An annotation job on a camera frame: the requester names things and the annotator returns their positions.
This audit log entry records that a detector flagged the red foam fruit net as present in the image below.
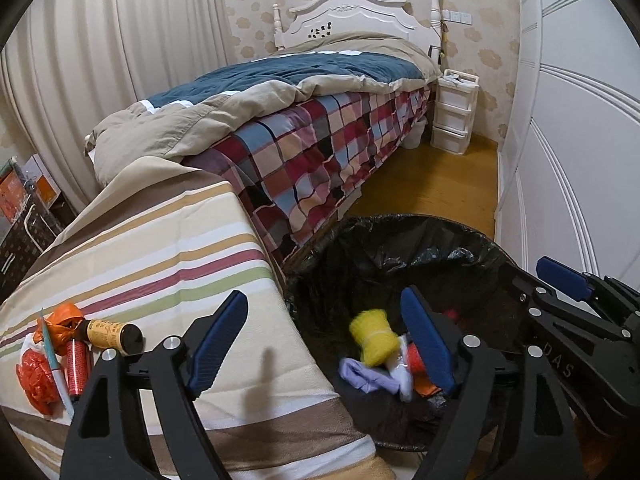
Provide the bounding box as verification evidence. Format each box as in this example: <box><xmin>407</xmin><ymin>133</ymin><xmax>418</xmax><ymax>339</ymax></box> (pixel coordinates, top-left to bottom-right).
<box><xmin>405</xmin><ymin>342</ymin><xmax>428</xmax><ymax>377</ymax></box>

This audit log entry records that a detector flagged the white plastic container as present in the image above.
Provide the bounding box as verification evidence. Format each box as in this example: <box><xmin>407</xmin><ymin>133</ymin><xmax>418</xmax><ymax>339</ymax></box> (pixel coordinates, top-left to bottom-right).
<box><xmin>402</xmin><ymin>119</ymin><xmax>432</xmax><ymax>150</ymax></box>

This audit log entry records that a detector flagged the cream curtain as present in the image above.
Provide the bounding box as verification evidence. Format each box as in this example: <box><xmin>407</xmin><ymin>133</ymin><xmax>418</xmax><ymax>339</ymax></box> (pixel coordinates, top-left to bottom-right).
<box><xmin>0</xmin><ymin>0</ymin><xmax>238</xmax><ymax>211</ymax></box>

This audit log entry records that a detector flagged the purple glove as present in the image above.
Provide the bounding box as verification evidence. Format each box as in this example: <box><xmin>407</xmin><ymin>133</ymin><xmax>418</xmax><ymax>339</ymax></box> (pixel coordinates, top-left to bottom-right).
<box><xmin>338</xmin><ymin>357</ymin><xmax>401</xmax><ymax>396</ymax></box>

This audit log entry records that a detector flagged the small white orange cardboard box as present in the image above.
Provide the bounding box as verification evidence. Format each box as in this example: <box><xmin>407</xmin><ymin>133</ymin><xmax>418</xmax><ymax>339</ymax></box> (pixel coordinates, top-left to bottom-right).
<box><xmin>25</xmin><ymin>155</ymin><xmax>63</xmax><ymax>208</ymax></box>

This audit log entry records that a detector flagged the beige cloth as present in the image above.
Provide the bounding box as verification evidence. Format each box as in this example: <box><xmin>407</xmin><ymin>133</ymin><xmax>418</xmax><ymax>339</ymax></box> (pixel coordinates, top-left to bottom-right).
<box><xmin>22</xmin><ymin>160</ymin><xmax>233</xmax><ymax>271</ymax></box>

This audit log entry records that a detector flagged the large white orange cardboard box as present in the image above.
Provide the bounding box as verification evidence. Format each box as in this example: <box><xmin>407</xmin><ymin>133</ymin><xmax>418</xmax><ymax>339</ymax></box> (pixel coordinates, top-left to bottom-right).
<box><xmin>0</xmin><ymin>160</ymin><xmax>26</xmax><ymax>221</ymax></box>

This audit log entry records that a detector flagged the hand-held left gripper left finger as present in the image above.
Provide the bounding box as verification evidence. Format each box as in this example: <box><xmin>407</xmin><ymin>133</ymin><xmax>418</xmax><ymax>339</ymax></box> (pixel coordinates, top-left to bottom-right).
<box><xmin>60</xmin><ymin>289</ymin><xmax>249</xmax><ymax>480</ymax></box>

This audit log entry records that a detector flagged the shiny red foil roll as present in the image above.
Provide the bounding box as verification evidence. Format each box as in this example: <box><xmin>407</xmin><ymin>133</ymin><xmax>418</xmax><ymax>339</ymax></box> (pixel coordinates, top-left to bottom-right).
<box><xmin>66</xmin><ymin>339</ymin><xmax>92</xmax><ymax>400</ymax></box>

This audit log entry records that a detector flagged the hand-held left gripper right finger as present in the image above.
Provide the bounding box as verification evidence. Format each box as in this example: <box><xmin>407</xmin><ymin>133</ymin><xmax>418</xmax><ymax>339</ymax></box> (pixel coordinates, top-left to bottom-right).
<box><xmin>400</xmin><ymin>285</ymin><xmax>586</xmax><ymax>480</ymax></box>

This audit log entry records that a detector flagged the plaid bed sheet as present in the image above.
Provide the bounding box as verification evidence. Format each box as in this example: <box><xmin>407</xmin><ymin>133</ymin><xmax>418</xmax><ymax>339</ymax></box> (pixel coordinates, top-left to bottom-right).
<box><xmin>182</xmin><ymin>82</ymin><xmax>433</xmax><ymax>266</ymax></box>

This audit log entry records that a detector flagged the white paper packet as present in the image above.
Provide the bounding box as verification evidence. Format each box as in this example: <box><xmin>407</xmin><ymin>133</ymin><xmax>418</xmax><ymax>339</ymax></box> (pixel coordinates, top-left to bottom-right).
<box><xmin>390</xmin><ymin>335</ymin><xmax>416</xmax><ymax>403</ymax></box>

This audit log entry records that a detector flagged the white wardrobe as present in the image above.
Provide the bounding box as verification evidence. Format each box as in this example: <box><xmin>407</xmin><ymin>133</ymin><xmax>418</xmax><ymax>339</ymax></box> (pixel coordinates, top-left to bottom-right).
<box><xmin>495</xmin><ymin>0</ymin><xmax>640</xmax><ymax>291</ymax></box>

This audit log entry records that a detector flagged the bed with blue blanket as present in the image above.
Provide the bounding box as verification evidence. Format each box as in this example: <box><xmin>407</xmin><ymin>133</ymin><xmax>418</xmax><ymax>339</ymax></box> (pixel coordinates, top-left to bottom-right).
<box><xmin>84</xmin><ymin>32</ymin><xmax>441</xmax><ymax>186</ymax></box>

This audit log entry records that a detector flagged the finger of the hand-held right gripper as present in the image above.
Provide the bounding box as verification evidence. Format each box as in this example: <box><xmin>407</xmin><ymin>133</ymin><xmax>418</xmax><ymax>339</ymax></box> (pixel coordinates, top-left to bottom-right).
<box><xmin>500</xmin><ymin>262</ymin><xmax>631</xmax><ymax>343</ymax></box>
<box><xmin>536</xmin><ymin>256</ymin><xmax>640</xmax><ymax>311</ymax></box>

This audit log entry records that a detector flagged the red plastic bag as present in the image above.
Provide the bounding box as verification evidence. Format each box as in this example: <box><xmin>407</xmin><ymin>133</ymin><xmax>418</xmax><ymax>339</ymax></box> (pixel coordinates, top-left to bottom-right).
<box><xmin>15</xmin><ymin>347</ymin><xmax>60</xmax><ymax>416</ymax></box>

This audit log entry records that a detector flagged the striped tablecloth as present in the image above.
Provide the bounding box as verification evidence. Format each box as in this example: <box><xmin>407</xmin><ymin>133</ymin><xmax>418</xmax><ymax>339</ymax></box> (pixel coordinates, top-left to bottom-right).
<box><xmin>0</xmin><ymin>180</ymin><xmax>396</xmax><ymax>480</ymax></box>

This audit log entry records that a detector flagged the brown bottle yellow label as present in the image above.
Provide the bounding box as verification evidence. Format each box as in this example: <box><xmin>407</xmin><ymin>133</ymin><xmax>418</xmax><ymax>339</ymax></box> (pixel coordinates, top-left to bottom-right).
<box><xmin>80</xmin><ymin>318</ymin><xmax>146</xmax><ymax>353</ymax></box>

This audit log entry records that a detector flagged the trash bin with black bag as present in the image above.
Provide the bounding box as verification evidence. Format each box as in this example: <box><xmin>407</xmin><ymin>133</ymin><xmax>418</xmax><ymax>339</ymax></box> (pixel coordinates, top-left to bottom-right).
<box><xmin>284</xmin><ymin>214</ymin><xmax>526</xmax><ymax>453</ymax></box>

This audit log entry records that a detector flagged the white plastic drawer unit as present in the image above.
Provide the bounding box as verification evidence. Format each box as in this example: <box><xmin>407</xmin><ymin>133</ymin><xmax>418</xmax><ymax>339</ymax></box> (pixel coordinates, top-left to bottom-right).
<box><xmin>430</xmin><ymin>69</ymin><xmax>480</xmax><ymax>153</ymax></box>

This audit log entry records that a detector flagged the yellow foam fruit net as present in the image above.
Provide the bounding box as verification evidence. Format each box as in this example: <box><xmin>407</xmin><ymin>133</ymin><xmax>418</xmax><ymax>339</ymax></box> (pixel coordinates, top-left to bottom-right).
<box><xmin>349</xmin><ymin>308</ymin><xmax>398</xmax><ymax>368</ymax></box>

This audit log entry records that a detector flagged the orange knotted plastic bag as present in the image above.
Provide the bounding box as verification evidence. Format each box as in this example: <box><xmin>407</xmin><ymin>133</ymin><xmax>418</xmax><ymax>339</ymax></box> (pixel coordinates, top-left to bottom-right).
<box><xmin>47</xmin><ymin>302</ymin><xmax>87</xmax><ymax>356</ymax></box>

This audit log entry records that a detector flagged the teal squeeze tube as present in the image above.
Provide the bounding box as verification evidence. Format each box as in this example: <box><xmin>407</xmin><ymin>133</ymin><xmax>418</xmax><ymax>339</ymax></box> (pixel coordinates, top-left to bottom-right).
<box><xmin>39</xmin><ymin>307</ymin><xmax>76</xmax><ymax>418</ymax></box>

